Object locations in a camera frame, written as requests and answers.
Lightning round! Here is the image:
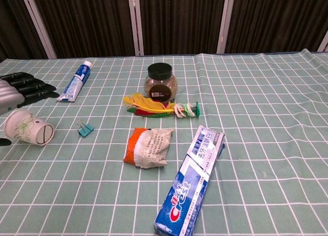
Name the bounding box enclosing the colourful feather shuttlecock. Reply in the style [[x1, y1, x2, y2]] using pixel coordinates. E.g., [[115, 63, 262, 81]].
[[122, 92, 201, 119]]

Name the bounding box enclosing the blue Crest toothpaste box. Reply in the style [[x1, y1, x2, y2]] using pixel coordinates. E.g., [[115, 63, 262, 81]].
[[153, 125, 226, 236]]

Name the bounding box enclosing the white partition post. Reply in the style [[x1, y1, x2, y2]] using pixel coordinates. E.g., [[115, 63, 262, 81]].
[[216, 0, 237, 54], [19, 0, 57, 60], [127, 0, 145, 57], [317, 31, 328, 52]]

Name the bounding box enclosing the orange white snack packet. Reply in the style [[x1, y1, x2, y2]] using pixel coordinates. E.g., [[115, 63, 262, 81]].
[[122, 127, 175, 169]]

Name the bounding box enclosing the glass jar with black lid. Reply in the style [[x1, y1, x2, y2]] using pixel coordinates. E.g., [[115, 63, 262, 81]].
[[143, 63, 178, 103]]

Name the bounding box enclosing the white paper cup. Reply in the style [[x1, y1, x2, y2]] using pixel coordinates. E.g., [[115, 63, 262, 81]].
[[3, 109, 56, 147]]

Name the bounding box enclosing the blue white toothpaste tube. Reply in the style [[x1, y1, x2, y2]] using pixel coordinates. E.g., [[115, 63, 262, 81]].
[[56, 61, 93, 103]]

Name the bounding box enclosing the teal binder clip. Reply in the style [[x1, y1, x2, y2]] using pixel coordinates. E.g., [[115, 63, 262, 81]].
[[76, 119, 95, 139]]

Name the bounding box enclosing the green grid tablecloth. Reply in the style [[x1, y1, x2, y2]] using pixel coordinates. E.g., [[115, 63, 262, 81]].
[[0, 48, 328, 236]]

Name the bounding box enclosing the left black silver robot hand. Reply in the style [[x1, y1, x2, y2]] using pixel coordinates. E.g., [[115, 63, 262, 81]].
[[0, 71, 60, 147]]

